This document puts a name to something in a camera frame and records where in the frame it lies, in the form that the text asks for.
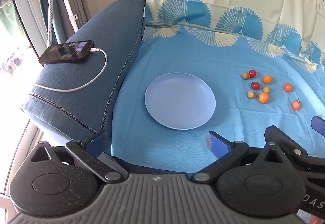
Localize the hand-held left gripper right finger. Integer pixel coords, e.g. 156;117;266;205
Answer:
191;131;290;184

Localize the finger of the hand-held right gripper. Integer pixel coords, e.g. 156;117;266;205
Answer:
311;116;325;136
264;125;310;164

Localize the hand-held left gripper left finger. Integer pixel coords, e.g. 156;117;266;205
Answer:
30;131;125;184

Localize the light blue round plate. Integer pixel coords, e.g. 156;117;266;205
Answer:
144;72;216;130

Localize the blue fan-print bedsheet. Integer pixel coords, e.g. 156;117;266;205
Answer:
110;0;325;174

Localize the black smartphone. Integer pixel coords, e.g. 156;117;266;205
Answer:
39;40;95;65

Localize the blue sofa armrest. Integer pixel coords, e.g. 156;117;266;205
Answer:
22;0;148;146

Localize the row of shoes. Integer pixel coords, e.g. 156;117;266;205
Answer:
1;53;24;73

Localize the white charging cable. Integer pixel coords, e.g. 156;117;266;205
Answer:
34;48;108;93

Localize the dotted fabric cord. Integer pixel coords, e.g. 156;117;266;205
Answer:
47;0;55;45

